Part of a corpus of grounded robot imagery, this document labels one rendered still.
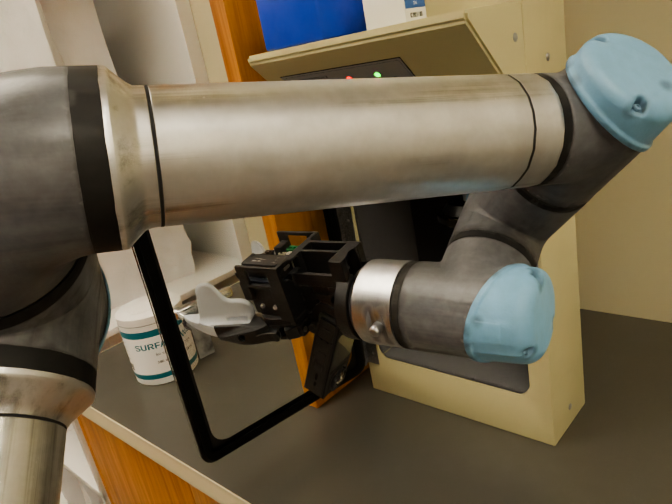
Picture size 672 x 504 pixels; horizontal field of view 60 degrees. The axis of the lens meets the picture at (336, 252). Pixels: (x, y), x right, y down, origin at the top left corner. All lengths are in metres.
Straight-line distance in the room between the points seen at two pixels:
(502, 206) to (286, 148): 0.22
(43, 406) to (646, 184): 0.99
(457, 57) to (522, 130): 0.27
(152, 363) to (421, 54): 0.82
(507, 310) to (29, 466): 0.31
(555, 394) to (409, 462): 0.22
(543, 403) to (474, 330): 0.42
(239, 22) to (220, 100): 0.56
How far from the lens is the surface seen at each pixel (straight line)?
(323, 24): 0.71
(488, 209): 0.49
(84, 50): 1.86
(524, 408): 0.87
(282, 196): 0.31
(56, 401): 0.39
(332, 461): 0.90
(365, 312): 0.48
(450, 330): 0.45
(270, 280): 0.52
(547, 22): 0.74
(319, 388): 0.60
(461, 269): 0.46
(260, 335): 0.56
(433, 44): 0.62
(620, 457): 0.88
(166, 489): 1.23
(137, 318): 1.18
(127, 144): 0.29
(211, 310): 0.59
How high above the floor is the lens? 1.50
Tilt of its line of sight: 19 degrees down
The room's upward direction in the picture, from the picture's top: 11 degrees counter-clockwise
